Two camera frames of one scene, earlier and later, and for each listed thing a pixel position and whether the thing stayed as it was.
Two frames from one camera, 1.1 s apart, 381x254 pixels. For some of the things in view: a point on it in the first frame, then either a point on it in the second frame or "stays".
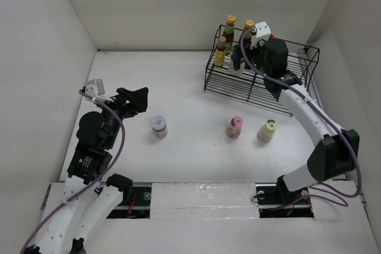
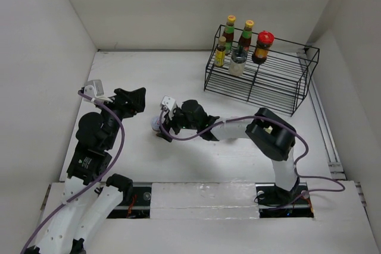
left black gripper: [137, 98] stays
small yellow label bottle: [220, 53] stays
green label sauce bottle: [228, 34] stays
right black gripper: [236, 56] → [175, 112]
